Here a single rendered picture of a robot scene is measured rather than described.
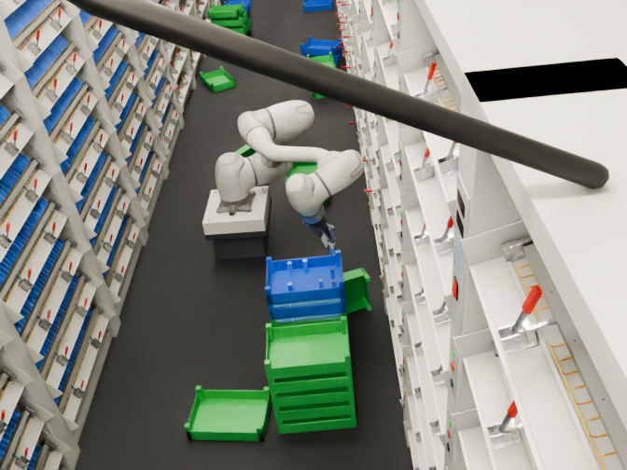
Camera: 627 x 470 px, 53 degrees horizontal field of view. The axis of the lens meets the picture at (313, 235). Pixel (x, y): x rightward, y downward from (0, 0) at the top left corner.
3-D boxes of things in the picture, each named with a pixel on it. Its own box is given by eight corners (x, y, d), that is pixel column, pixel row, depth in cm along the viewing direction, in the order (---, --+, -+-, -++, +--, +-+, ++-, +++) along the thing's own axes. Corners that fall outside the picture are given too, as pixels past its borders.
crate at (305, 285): (268, 305, 243) (264, 289, 238) (269, 271, 259) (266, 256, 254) (345, 297, 242) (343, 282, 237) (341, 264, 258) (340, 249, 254)
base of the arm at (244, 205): (214, 218, 317) (212, 209, 314) (222, 194, 335) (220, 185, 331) (250, 216, 315) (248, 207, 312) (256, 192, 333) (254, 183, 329)
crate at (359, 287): (305, 318, 293) (311, 329, 286) (300, 285, 281) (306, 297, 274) (365, 299, 299) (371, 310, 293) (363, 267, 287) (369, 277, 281)
